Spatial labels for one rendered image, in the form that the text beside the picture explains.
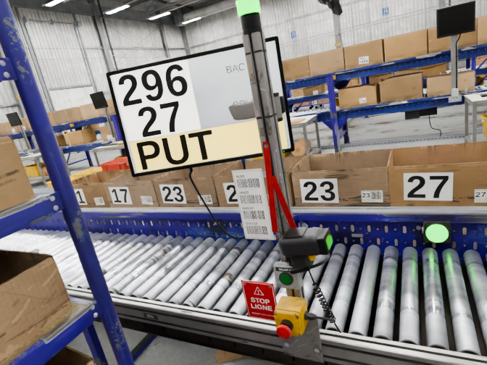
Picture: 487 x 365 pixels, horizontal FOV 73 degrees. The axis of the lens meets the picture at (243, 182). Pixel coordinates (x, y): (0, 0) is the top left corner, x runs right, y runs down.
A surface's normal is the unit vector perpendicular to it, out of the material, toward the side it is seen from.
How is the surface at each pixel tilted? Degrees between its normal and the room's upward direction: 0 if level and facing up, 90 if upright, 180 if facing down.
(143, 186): 90
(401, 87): 90
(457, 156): 90
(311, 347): 90
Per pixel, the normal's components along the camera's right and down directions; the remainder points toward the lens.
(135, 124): -0.11, 0.23
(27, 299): 0.89, -0.04
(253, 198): -0.43, 0.33
